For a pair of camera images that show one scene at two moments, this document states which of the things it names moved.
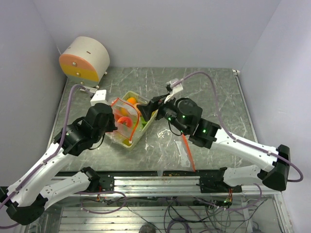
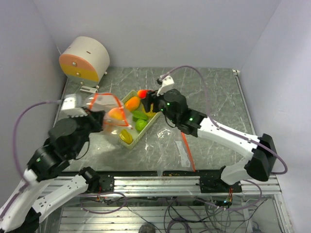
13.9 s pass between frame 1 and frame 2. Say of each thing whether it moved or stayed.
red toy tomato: moved
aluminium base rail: stayed
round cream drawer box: stayed
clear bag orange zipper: moved
